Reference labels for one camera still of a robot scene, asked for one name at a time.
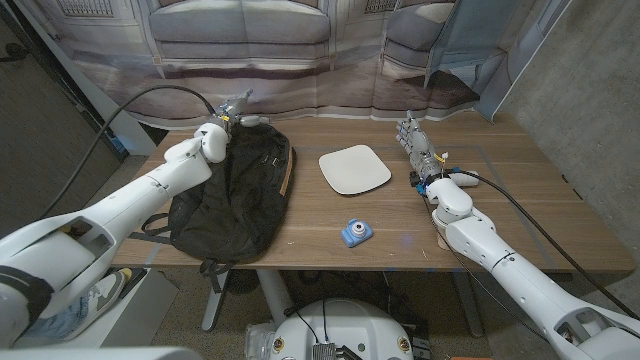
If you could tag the blue toy camera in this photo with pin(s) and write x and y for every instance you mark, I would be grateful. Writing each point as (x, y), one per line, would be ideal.
(356, 234)

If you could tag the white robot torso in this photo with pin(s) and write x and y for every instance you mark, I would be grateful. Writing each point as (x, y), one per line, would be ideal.
(350, 325)

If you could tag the small white cylinder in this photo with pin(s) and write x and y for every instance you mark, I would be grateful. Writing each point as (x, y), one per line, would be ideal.
(466, 179)

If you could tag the white square paper plate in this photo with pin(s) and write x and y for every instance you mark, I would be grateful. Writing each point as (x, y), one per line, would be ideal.
(355, 170)

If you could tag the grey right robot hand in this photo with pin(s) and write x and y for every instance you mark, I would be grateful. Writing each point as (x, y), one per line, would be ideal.
(421, 147)

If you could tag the white table leg column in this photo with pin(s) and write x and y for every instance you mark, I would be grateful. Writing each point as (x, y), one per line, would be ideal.
(275, 300)

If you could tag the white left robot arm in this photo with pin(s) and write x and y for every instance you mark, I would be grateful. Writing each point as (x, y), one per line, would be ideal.
(125, 205)

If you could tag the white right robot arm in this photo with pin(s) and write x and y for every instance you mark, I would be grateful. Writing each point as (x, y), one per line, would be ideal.
(500, 255)

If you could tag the printed sofa room backdrop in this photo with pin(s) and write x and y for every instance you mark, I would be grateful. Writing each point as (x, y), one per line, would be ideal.
(300, 60)

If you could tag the dark table leg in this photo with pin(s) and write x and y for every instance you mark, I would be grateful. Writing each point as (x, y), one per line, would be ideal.
(467, 305)

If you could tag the black round fan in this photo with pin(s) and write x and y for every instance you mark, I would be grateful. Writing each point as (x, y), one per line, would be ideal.
(245, 282)

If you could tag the blue jeans leg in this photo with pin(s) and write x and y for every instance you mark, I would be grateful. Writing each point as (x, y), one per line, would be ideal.
(60, 322)

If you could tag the clear plastic bag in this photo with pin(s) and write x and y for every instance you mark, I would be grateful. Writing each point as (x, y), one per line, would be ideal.
(257, 342)

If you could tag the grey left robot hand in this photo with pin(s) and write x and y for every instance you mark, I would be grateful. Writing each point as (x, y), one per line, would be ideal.
(232, 112)

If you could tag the white grey sneaker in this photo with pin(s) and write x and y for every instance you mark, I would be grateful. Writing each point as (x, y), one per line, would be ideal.
(102, 292)

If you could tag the black backpack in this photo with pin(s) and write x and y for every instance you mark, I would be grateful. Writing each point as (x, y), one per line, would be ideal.
(240, 200)

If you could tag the white backdrop frame pole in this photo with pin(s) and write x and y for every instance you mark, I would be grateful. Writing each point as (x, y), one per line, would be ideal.
(100, 100)
(528, 65)

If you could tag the grey table leg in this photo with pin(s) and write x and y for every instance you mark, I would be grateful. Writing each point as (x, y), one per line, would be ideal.
(214, 305)

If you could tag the beige wooden block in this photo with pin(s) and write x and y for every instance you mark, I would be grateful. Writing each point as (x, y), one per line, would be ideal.
(442, 243)

